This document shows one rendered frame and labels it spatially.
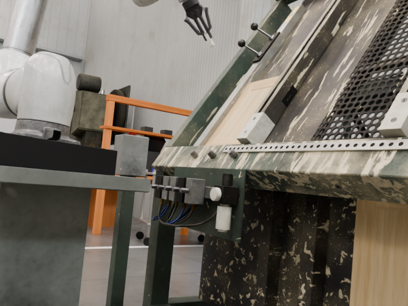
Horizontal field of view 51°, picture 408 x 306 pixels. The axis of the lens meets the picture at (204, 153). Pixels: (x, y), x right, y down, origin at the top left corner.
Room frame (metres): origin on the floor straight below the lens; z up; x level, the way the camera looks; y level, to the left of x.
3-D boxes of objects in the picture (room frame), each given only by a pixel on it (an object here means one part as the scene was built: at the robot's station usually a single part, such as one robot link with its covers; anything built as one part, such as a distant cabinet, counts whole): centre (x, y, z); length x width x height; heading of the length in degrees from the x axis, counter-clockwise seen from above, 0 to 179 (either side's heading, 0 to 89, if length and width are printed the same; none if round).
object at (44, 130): (1.28, 0.48, 0.86); 0.22 x 0.18 x 0.06; 38
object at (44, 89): (1.31, 0.50, 1.00); 0.18 x 0.16 x 0.22; 60
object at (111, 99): (5.99, 0.97, 0.86); 1.38 x 1.18 x 1.71; 127
